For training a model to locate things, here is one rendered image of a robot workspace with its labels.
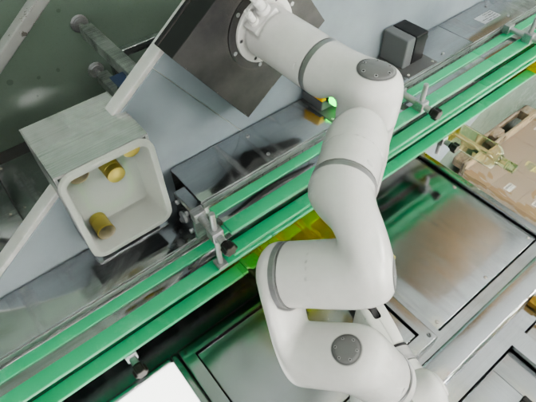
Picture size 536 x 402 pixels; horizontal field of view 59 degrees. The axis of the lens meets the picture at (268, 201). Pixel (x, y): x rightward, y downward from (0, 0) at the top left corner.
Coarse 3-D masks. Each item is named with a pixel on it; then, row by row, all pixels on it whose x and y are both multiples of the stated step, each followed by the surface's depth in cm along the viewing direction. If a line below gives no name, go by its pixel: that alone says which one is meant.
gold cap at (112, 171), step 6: (108, 162) 84; (114, 162) 84; (102, 168) 84; (108, 168) 83; (114, 168) 83; (120, 168) 84; (108, 174) 83; (114, 174) 84; (120, 174) 85; (108, 180) 84; (114, 180) 85
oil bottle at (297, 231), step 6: (300, 222) 107; (288, 228) 105; (294, 228) 105; (300, 228) 105; (306, 228) 105; (282, 234) 105; (288, 234) 104; (294, 234) 104; (300, 234) 104; (306, 234) 104; (312, 234) 104; (288, 240) 104; (294, 240) 103
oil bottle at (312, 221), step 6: (306, 216) 107; (312, 216) 107; (318, 216) 107; (306, 222) 106; (312, 222) 106; (318, 222) 106; (324, 222) 106; (312, 228) 105; (318, 228) 105; (324, 228) 105; (330, 228) 105; (318, 234) 104; (324, 234) 104; (330, 234) 104
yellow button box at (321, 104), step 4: (304, 92) 113; (304, 96) 114; (308, 96) 112; (312, 96) 111; (308, 100) 113; (312, 100) 112; (316, 100) 111; (320, 100) 109; (324, 100) 109; (316, 104) 112; (320, 104) 110; (324, 104) 110; (328, 104) 111; (320, 108) 111; (324, 108) 111
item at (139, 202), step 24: (144, 144) 80; (96, 168) 86; (144, 168) 90; (72, 192) 86; (96, 192) 89; (120, 192) 93; (144, 192) 98; (72, 216) 80; (120, 216) 96; (144, 216) 96; (168, 216) 96; (96, 240) 91; (120, 240) 92
